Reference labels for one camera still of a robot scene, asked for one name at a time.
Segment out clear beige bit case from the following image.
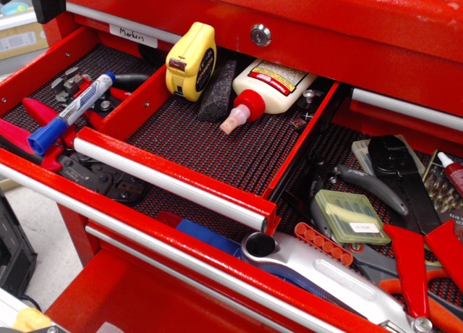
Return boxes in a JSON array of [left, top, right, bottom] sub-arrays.
[[351, 135, 425, 177]]

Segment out silver ratchet tool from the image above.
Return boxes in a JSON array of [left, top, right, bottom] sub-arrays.
[[241, 232, 433, 332]]

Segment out grey handled cutters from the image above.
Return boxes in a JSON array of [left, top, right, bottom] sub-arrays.
[[307, 153, 409, 239]]

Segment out yellow tape measure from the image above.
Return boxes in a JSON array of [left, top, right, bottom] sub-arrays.
[[166, 22, 217, 102]]

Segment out drill bit set package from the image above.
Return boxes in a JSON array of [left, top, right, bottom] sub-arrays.
[[423, 150, 462, 241]]

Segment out small dark chip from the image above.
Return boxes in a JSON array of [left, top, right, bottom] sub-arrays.
[[291, 117, 307, 130]]

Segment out red bit holder strip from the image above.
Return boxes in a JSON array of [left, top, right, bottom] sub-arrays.
[[294, 222, 354, 266]]

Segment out blue flat package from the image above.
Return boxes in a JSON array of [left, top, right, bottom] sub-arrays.
[[174, 219, 327, 299]]

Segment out silver cabinet lock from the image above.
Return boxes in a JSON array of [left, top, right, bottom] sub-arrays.
[[250, 24, 272, 47]]

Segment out black red handled crimper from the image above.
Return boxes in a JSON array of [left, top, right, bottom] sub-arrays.
[[368, 135, 462, 319]]

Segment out yellow-green drill bit case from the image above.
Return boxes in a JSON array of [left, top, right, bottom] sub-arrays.
[[315, 190, 391, 245]]

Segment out white Markers label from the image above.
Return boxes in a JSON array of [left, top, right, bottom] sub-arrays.
[[109, 25, 158, 49]]

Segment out cardboard box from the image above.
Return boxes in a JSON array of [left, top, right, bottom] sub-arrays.
[[1, 22, 48, 59]]

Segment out small open red drawer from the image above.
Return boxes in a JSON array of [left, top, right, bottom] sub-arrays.
[[75, 77, 339, 232]]

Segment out red handled crimping tool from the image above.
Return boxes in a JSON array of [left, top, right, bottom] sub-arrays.
[[1, 120, 149, 206]]

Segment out large open red drawer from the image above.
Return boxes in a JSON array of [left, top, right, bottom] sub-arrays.
[[1, 26, 462, 332]]

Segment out red threadlocker tube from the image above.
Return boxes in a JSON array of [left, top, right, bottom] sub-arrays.
[[437, 152, 463, 195]]

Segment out grey felt eraser block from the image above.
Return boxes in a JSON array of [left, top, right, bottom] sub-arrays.
[[198, 59, 237, 122]]

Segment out red handled wire stripper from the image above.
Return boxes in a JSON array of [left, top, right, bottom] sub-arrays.
[[51, 67, 131, 128]]

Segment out white glue bottle red cap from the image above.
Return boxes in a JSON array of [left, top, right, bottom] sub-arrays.
[[220, 59, 318, 135]]

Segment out red tool chest cabinet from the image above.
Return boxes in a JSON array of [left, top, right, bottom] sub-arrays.
[[46, 0, 462, 332]]

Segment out yellow sponge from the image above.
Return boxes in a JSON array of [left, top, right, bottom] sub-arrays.
[[12, 308, 53, 332]]

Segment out black tool handle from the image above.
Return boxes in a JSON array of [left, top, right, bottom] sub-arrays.
[[112, 72, 150, 92]]

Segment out blue white marker pen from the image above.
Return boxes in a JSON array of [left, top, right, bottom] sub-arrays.
[[27, 71, 116, 156]]

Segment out black box on floor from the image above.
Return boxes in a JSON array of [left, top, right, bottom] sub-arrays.
[[1, 191, 38, 296]]

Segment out silver round knob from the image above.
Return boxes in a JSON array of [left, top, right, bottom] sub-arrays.
[[302, 90, 316, 104]]

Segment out orange handled scissors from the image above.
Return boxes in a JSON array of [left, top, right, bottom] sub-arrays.
[[344, 243, 462, 332]]

